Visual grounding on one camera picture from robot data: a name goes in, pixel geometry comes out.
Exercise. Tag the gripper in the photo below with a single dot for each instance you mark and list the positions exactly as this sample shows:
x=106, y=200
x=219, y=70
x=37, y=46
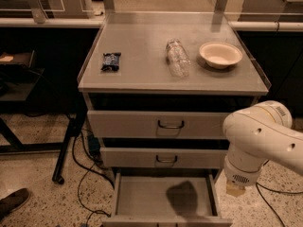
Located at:
x=240, y=175

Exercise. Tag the grey bottom drawer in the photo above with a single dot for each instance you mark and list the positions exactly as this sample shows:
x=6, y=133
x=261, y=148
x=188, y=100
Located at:
x=156, y=198

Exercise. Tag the grey drawer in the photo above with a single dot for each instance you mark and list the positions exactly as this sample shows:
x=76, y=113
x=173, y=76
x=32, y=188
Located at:
x=162, y=116
x=156, y=198
x=164, y=153

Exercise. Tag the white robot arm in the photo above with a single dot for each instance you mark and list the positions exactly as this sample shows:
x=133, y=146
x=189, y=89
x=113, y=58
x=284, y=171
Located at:
x=257, y=134

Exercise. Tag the grey top drawer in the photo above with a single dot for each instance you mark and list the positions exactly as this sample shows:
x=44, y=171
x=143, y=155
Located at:
x=162, y=116

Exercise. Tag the grey middle drawer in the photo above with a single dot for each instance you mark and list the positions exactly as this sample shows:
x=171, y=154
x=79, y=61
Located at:
x=164, y=153

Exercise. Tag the grey drawer cabinet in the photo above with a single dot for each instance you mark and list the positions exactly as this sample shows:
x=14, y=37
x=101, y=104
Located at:
x=141, y=38

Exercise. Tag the cream paper bowl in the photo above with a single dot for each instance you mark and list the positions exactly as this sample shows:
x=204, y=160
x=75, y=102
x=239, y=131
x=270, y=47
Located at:
x=220, y=55

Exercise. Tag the clear plastic bottle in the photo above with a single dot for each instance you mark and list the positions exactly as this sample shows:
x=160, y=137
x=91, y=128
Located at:
x=178, y=60

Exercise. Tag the blue power adapter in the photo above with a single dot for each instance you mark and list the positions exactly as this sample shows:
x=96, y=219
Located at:
x=93, y=145

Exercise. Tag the dark blue snack packet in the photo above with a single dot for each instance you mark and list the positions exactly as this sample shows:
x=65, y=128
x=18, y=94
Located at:
x=110, y=62

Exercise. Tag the black side table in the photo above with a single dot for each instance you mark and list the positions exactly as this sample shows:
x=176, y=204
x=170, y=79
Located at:
x=18, y=81

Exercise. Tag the dark shoe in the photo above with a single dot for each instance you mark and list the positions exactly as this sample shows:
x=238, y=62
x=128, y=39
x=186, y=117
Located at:
x=13, y=201

